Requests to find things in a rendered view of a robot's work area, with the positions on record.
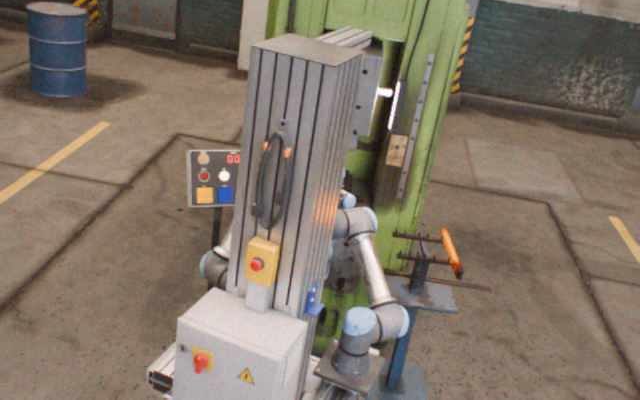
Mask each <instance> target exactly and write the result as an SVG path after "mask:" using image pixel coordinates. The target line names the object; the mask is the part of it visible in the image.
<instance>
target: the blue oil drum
mask: <svg viewBox="0 0 640 400"><path fill-rule="evenodd" d="M26 8H27V20H28V34H27V36H28V38H29V59H30V60H29V63H30V64H31V90H32V91H33V92H35V93H37V94H40V95H43V96H48V97H59V98H67V97H76V96H80V95H83V94H85V93H87V91H88V88H87V67H88V64H87V63H86V40H87V37H86V19H85V14H86V12H85V9H83V8H80V7H77V6H73V5H67V4H63V3H58V2H34V3H30V4H27V5H26Z"/></svg>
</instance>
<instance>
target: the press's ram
mask: <svg viewBox="0 0 640 400"><path fill-rule="evenodd" d="M360 50H363V51H365V58H364V64H363V69H362V75H361V79H360V85H359V90H358V96H357V101H356V107H355V111H354V117H353V123H352V128H351V134H353V131H354V130H356V131H357V135H361V136H366V137H368V134H369V129H370V124H371V119H372V113H373V109H374V104H375V99H376V94H380V95H386V96H391V95H392V89H391V88H385V87H379V86H378V83H379V78H380V74H381V69H382V64H383V40H379V39H373V38H371V40H370V44H369V45H368V46H366V47H364V48H362V49H360Z"/></svg>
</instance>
